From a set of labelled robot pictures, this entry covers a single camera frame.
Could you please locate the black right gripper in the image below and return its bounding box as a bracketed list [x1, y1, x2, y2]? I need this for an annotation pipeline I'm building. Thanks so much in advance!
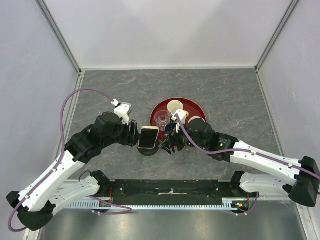
[158, 118, 208, 156]

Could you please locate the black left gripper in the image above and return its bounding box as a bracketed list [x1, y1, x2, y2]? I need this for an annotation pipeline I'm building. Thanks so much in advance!
[102, 117, 142, 148]

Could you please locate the smartphone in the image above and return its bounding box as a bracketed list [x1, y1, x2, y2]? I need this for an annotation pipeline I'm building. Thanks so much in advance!
[137, 126, 160, 150]

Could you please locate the black phone stand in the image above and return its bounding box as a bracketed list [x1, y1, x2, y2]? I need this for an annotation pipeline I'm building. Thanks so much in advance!
[138, 147, 159, 157]

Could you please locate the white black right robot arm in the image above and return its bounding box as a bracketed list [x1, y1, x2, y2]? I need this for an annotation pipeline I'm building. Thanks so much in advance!
[161, 118, 320, 208]

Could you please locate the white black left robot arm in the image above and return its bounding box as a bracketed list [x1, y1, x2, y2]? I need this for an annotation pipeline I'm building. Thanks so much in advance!
[6, 111, 140, 231]

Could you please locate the clear faceted glass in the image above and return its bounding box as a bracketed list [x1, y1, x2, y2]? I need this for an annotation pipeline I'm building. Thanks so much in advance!
[154, 110, 170, 132]

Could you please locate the red round tray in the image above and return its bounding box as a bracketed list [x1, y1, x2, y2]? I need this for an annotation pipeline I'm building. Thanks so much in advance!
[149, 97, 207, 127]

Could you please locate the green mug white inside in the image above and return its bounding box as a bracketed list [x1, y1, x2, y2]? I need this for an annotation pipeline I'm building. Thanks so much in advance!
[189, 116, 206, 125]

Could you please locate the yellow mug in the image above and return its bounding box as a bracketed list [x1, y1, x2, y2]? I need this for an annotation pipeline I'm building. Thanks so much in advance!
[167, 100, 190, 119]

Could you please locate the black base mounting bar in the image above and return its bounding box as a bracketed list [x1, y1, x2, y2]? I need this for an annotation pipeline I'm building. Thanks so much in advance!
[111, 179, 236, 206]

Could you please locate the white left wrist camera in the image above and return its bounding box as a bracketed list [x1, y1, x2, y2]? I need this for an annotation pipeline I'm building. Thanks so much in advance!
[111, 99, 132, 125]

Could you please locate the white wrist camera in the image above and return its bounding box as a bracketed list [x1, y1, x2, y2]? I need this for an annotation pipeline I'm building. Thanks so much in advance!
[169, 108, 188, 125]
[111, 99, 132, 125]

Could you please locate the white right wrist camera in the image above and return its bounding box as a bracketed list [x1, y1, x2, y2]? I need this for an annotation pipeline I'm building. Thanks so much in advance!
[169, 108, 188, 125]

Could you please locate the grey slotted cable duct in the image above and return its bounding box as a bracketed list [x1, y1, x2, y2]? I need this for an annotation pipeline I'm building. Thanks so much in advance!
[65, 198, 238, 211]

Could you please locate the aluminium rear frame rail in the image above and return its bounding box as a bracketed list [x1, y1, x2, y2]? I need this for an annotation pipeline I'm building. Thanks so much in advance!
[81, 65, 256, 72]

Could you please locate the aluminium left frame post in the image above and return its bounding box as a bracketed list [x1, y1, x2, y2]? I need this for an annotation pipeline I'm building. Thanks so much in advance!
[35, 0, 82, 75]

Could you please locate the aluminium frame post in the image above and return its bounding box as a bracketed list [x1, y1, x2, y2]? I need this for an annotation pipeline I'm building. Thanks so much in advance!
[35, 0, 82, 75]
[254, 0, 300, 74]

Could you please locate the aluminium right frame post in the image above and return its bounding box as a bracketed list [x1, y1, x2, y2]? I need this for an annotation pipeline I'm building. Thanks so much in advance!
[254, 0, 300, 74]

